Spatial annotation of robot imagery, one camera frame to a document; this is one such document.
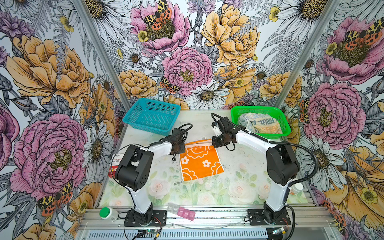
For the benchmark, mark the white bottle green cap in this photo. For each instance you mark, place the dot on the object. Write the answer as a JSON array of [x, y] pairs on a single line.
[[108, 213]]

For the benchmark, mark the teal plastic basket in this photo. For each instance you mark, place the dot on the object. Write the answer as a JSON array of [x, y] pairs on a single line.
[[152, 116]]

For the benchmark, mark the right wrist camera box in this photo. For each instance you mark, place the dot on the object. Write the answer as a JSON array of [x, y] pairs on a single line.
[[217, 130]]

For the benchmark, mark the red bandage box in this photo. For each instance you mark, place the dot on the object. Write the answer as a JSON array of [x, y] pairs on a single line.
[[114, 164]]

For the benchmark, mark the small white bottle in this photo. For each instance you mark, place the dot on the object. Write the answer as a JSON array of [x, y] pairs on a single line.
[[296, 189]]

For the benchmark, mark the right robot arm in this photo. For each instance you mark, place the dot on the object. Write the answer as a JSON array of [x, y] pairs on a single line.
[[282, 165]]

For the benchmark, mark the pink clear pill organizer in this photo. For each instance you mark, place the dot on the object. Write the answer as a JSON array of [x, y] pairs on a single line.
[[181, 211]]

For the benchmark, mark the orange white lion towel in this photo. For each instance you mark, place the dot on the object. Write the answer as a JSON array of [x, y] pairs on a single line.
[[200, 160]]

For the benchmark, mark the aluminium frame post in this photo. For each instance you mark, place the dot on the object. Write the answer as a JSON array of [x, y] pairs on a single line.
[[94, 35], [319, 28]]

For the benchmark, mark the blue beige patterned towel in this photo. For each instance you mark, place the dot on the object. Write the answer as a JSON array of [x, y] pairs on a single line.
[[259, 123]]

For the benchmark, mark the green plastic basket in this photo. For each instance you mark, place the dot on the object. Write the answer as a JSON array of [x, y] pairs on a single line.
[[275, 113]]

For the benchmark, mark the aluminium front rail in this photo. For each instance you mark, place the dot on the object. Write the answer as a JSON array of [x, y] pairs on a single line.
[[305, 222]]

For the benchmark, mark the aluminium frame post right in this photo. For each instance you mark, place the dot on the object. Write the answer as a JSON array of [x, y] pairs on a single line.
[[319, 28]]

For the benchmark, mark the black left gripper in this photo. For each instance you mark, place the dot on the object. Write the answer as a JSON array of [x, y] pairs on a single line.
[[182, 150]]

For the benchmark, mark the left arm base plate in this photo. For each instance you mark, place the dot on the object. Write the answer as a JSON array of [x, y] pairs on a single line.
[[152, 218]]

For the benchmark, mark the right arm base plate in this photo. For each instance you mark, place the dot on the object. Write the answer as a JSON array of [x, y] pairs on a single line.
[[266, 217]]

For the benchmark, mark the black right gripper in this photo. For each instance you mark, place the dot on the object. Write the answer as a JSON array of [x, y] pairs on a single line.
[[215, 143]]

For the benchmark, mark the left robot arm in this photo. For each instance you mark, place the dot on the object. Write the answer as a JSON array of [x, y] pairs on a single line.
[[134, 169]]

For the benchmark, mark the aluminium frame post left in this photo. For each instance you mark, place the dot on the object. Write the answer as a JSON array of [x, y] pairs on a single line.
[[94, 35]]

